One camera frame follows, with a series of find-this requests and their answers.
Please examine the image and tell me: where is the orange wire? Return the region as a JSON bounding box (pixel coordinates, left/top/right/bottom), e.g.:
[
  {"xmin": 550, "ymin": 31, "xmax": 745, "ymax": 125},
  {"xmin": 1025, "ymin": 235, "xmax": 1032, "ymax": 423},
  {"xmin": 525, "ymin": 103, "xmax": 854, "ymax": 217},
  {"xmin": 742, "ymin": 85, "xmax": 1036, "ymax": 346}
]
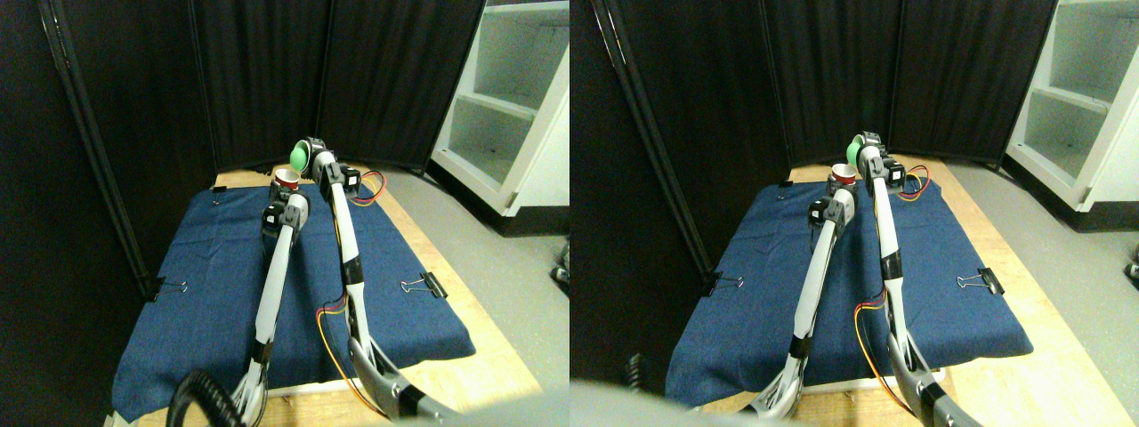
[
  {"xmin": 896, "ymin": 165, "xmax": 932, "ymax": 202},
  {"xmin": 351, "ymin": 170, "xmax": 389, "ymax": 208},
  {"xmin": 853, "ymin": 288, "xmax": 919, "ymax": 415},
  {"xmin": 317, "ymin": 297, "xmax": 390, "ymax": 418}
]

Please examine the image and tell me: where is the low white table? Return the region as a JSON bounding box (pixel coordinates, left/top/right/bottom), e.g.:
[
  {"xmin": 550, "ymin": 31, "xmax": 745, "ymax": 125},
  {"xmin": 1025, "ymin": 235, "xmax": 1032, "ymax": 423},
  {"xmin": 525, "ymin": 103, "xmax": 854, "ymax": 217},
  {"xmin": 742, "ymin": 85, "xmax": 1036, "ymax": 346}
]
[{"xmin": 805, "ymin": 368, "xmax": 946, "ymax": 398}]

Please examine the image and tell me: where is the dark blue cloth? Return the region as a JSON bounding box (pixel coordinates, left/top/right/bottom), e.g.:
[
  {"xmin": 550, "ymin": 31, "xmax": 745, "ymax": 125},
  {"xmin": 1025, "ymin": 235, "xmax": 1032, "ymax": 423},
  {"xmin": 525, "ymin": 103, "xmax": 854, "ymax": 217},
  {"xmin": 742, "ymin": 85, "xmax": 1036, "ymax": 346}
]
[
  {"xmin": 666, "ymin": 176, "xmax": 1034, "ymax": 409},
  {"xmin": 113, "ymin": 181, "xmax": 475, "ymax": 421}
]

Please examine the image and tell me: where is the black ribbed hose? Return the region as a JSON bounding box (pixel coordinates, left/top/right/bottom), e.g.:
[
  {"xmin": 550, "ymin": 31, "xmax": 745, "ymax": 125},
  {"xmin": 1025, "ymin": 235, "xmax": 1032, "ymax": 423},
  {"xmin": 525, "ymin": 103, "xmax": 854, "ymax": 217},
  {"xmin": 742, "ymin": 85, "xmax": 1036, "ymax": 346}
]
[
  {"xmin": 622, "ymin": 353, "xmax": 648, "ymax": 393},
  {"xmin": 166, "ymin": 368, "xmax": 247, "ymax": 427}
]

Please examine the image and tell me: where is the white shelf unit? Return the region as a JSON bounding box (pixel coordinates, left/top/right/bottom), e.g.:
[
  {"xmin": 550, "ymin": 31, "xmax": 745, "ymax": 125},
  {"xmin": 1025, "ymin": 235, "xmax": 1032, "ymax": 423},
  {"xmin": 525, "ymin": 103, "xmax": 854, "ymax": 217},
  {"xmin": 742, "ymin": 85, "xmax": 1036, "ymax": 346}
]
[
  {"xmin": 1006, "ymin": 0, "xmax": 1139, "ymax": 215},
  {"xmin": 430, "ymin": 0, "xmax": 570, "ymax": 219}
]

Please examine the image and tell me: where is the curtain stand pole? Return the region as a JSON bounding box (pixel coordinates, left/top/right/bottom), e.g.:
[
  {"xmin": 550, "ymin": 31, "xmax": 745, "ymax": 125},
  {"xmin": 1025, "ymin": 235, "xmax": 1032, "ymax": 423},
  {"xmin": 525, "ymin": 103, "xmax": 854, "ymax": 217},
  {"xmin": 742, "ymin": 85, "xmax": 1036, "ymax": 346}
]
[
  {"xmin": 594, "ymin": 0, "xmax": 715, "ymax": 295},
  {"xmin": 38, "ymin": 0, "xmax": 154, "ymax": 300}
]

